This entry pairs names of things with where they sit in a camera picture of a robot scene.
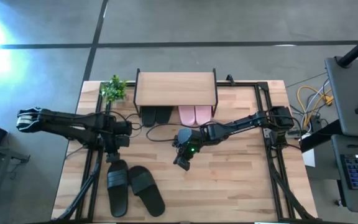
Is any grey side table top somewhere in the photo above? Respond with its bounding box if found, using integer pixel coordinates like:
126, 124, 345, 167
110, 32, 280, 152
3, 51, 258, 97
324, 55, 358, 139

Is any grey desk top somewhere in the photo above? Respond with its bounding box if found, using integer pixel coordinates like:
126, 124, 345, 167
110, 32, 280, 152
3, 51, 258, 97
330, 133, 358, 215

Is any white paper sheet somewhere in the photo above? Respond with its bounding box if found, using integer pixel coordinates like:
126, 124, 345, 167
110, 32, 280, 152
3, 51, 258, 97
301, 133, 316, 168

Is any black diagonal beam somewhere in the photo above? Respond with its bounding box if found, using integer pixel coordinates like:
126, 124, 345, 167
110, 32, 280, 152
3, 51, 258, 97
298, 119, 343, 153

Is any black pole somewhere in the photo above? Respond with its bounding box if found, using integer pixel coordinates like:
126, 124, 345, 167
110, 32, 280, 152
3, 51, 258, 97
336, 27, 358, 68

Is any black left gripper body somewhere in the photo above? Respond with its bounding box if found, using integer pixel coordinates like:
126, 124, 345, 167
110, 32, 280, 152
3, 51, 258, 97
104, 133, 131, 156

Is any black aluminium rig frame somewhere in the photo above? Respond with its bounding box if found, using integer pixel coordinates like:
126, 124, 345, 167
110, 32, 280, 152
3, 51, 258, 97
54, 80, 323, 222

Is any yellow cable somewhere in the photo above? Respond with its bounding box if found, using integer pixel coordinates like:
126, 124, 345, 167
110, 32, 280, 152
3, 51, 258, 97
296, 85, 334, 127

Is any black slide sandal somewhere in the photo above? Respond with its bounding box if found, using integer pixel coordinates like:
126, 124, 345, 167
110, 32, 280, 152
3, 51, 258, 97
155, 106, 174, 124
106, 159, 130, 218
140, 106, 157, 128
128, 165, 166, 218

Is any green plant in white pot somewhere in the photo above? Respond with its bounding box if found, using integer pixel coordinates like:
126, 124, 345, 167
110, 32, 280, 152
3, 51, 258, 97
99, 74, 127, 103

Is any wooden shelf with black frame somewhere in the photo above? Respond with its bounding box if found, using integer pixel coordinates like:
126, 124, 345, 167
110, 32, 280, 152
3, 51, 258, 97
133, 68, 219, 118

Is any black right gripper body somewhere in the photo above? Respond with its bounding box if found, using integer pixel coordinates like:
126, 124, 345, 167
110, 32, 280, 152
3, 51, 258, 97
176, 143, 200, 160

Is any black cable loop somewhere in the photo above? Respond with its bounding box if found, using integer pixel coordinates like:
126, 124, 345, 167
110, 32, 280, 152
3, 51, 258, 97
145, 122, 217, 143

